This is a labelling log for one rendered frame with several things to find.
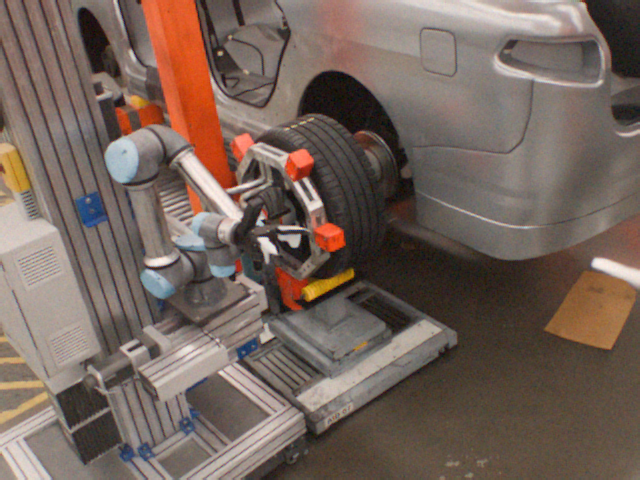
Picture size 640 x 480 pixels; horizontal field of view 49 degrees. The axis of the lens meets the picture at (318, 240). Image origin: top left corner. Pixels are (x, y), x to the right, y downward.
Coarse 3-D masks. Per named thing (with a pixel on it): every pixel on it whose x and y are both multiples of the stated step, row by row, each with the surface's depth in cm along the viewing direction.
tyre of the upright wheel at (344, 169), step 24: (312, 120) 277; (288, 144) 268; (312, 144) 265; (336, 144) 267; (312, 168) 261; (336, 168) 261; (360, 168) 266; (336, 192) 259; (360, 192) 265; (336, 216) 261; (360, 216) 266; (384, 216) 274; (360, 240) 272; (336, 264) 275
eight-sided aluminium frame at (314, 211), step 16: (256, 144) 279; (256, 160) 286; (272, 160) 266; (240, 176) 294; (288, 176) 261; (304, 192) 264; (304, 208) 260; (320, 208) 260; (320, 224) 264; (272, 256) 301; (288, 256) 299; (320, 256) 268; (288, 272) 294; (304, 272) 282
